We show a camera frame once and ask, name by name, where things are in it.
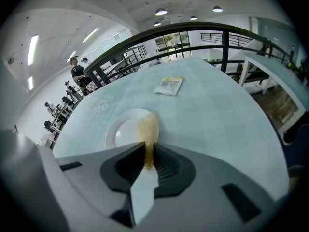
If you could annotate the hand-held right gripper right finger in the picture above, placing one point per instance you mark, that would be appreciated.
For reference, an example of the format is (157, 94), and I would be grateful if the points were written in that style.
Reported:
(212, 178)

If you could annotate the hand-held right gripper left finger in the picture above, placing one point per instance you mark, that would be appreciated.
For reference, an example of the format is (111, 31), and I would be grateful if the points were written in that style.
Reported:
(91, 178)

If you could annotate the white plate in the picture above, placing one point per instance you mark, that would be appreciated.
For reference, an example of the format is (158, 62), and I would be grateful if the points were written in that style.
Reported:
(125, 132)

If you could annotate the yellow sponge cloth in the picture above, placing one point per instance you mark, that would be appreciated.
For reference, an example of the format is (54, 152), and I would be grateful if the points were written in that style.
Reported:
(148, 134)

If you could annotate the light blue flowered tablecloth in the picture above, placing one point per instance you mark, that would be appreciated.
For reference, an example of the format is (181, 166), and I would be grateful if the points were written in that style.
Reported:
(205, 120)

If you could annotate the black office chair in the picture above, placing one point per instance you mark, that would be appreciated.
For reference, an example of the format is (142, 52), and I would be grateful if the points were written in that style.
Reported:
(49, 126)
(67, 101)

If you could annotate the checkered cloth table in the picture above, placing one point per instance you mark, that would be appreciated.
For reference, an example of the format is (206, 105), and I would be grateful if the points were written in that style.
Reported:
(93, 87)

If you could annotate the blue padded chair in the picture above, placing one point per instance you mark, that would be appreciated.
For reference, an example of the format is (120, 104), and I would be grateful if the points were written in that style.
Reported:
(299, 149)

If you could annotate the clear packet with yellow label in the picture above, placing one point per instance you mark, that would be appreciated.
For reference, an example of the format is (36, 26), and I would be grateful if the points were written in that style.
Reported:
(169, 87)

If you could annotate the ceiling strip light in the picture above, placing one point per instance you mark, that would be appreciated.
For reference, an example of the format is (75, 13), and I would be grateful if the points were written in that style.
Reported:
(30, 83)
(33, 49)
(71, 56)
(90, 34)

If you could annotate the white table with plain cloth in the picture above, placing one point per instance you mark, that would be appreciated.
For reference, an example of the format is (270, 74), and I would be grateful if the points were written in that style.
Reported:
(277, 76)

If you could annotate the black metal railing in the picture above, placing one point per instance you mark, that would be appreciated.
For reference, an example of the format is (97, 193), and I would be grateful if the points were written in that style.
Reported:
(225, 47)

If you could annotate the glass door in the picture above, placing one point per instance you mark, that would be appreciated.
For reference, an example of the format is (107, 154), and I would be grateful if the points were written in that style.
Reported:
(172, 45)

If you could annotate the pendant ceiling lamp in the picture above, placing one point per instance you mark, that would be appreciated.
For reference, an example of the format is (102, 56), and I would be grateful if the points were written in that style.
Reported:
(157, 23)
(161, 12)
(193, 18)
(217, 9)

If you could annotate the wall security camera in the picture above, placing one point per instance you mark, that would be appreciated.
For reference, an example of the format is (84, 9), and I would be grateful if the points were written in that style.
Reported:
(10, 60)

